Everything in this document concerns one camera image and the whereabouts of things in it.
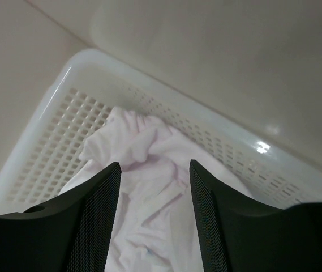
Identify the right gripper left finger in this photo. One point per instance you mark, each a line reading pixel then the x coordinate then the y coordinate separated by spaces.
pixel 70 232

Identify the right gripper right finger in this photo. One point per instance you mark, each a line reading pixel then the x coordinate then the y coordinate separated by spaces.
pixel 238 233

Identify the white tank top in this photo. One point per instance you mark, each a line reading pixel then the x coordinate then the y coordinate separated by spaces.
pixel 154 227

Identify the white plastic basket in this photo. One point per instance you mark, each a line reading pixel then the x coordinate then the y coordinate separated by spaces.
pixel 78 103

